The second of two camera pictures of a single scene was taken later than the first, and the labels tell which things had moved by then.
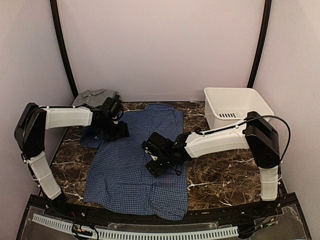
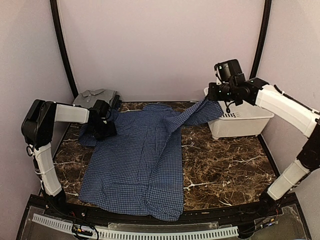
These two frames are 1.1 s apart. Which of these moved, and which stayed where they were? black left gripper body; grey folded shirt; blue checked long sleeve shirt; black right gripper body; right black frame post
Moved: blue checked long sleeve shirt; black left gripper body; black right gripper body
Stayed: right black frame post; grey folded shirt
